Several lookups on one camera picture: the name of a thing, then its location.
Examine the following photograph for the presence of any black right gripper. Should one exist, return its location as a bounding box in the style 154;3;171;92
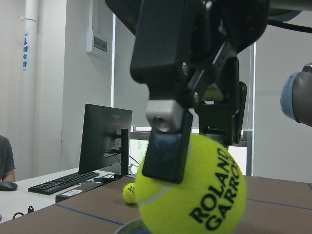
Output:
106;0;270;146

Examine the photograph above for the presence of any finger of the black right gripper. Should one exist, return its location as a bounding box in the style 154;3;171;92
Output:
142;99;193;183

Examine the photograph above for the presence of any yellow tennis ball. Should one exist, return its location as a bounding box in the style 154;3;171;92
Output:
122;182;137;204
135;135;246;234

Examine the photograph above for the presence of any black computer monitor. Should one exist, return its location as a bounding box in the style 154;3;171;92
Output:
78;104;133;177

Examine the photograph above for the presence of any black cardboard box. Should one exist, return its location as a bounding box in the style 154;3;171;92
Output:
55;181;103;203

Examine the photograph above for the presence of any black keyboard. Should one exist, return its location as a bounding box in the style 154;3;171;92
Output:
28;172;99;195

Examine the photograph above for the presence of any seated person grey shirt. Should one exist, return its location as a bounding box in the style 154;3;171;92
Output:
0;136;15;182

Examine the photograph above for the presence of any black computer mouse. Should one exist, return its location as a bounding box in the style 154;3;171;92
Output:
0;181;18;191

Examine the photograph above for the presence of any white wall electrical box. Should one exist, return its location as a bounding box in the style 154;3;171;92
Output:
85;30;108;58

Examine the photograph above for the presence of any white wall pipe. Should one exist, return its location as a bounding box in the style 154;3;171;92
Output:
21;0;39;170

